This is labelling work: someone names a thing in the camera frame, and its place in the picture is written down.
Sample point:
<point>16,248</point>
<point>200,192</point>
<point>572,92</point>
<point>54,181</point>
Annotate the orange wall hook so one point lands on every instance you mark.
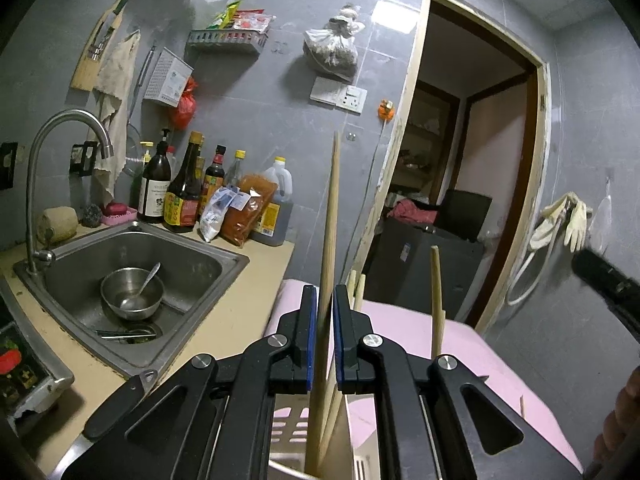
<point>385,110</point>

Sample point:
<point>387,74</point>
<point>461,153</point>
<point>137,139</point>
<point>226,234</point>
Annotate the sink drain strainer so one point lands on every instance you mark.
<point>142,332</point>

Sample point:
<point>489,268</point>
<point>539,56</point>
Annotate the dark steel wool scrubber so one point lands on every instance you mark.
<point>91,216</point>

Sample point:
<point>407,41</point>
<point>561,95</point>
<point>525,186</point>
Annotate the steel spoon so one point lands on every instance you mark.
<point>147,280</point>

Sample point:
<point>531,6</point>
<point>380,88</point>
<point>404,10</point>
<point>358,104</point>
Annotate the white perforated box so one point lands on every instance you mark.
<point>167,77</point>

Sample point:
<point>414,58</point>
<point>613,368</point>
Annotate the cream rubber glove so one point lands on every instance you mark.
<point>555,206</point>
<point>576,225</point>

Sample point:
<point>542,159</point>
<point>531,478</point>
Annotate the dark bottle yellow label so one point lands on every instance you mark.
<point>201,180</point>

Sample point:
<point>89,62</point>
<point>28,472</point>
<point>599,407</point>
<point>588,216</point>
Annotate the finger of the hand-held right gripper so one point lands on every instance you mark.
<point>605,280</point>

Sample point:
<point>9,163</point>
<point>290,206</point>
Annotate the wooden storage shelf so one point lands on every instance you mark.
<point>425,125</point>

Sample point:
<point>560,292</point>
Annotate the dark bottle red label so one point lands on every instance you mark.
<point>215,170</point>

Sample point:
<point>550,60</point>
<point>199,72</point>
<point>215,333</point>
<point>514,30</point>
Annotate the clear flat plastic bag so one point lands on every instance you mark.
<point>602,220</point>

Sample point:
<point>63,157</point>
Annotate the wooden cutting board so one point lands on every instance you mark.
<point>87,72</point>

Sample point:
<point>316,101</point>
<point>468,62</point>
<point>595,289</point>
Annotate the steel kitchen sink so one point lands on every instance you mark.
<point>200,270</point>

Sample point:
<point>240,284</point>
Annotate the pink floral tablecloth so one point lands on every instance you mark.
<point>500,360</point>

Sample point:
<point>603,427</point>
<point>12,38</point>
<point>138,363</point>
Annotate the cooking oil jug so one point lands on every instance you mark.
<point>277,220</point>

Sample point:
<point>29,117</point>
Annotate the person's right hand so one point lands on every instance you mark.
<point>622,420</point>

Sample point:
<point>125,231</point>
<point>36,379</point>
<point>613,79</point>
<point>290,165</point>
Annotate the tan loofah sponge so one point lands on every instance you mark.
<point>57,222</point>

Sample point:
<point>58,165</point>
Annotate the stained hanging cloth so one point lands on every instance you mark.
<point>117,70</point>

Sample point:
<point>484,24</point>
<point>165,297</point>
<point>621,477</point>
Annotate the cream door frame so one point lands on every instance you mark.
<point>415,55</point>

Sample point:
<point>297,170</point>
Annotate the orange spice powder bag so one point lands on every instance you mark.
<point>247,210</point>

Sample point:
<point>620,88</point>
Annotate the red cloth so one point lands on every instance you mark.
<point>412,210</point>

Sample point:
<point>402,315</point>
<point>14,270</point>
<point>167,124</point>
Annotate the white wall switch panel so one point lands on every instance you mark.
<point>335,92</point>

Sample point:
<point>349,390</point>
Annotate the yellow green snack packet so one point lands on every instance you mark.
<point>225,16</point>

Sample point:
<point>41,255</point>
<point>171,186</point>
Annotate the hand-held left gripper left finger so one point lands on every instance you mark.
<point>311,340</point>

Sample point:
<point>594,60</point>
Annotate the beige kitchen counter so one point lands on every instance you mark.
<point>235,310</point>

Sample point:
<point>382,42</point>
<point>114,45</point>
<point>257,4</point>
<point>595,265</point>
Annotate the black panel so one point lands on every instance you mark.
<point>462,215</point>

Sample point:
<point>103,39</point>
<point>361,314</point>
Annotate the grey wall spice rack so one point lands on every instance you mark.
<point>225,40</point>

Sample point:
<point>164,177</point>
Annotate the red plastic bag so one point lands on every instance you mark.
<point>182,107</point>

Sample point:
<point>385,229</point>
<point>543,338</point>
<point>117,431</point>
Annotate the steel kitchen faucet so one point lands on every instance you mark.
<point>35,185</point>

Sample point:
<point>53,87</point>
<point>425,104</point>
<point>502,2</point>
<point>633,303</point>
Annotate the steel bowl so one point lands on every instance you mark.
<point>115,290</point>

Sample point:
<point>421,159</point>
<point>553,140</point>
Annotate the black double wall socket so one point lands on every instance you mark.
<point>85,157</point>

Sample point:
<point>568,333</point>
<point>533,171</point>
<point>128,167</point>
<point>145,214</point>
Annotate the steel skimmer ladle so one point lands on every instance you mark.
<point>142,75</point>

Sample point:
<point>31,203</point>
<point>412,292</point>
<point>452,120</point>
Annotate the wooden chopstick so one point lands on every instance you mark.
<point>328,240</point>
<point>330,425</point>
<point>436,300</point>
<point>352,290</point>

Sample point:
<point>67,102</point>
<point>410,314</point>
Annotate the hanging clear plastic bag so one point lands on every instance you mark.
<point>332,50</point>

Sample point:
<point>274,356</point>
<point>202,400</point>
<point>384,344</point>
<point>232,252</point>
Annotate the red snack packet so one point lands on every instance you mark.
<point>252,21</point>

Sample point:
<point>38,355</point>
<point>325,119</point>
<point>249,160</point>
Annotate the dark soy sauce bottle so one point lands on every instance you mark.
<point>182,200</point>

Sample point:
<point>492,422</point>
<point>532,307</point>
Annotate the white blue seasoning bag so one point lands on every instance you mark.
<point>215,215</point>

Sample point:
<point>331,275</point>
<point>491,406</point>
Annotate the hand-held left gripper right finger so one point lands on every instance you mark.
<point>341,340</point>

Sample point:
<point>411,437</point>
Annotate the pink soap dish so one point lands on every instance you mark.
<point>120,216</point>

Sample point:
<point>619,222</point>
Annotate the clear bottle yellow cap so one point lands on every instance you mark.
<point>235,170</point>

